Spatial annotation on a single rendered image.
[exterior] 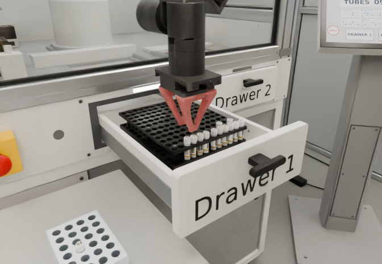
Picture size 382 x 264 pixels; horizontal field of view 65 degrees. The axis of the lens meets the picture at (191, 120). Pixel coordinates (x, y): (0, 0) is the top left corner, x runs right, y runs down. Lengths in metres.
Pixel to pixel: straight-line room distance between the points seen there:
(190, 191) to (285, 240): 1.29
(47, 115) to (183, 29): 0.35
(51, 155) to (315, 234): 1.34
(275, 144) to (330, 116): 1.89
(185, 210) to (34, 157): 0.36
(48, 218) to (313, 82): 2.10
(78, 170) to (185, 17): 0.44
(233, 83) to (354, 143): 0.79
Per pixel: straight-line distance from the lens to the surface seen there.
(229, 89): 0.87
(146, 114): 0.67
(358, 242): 1.75
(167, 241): 0.55
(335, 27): 1.27
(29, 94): 0.64
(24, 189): 0.72
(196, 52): 0.45
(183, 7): 0.44
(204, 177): 0.43
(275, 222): 1.77
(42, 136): 0.67
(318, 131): 2.49
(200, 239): 1.14
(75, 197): 0.68
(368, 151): 1.54
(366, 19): 1.32
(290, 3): 1.03
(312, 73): 2.42
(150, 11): 0.49
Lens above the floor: 1.15
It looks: 23 degrees down
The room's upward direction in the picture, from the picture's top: straight up
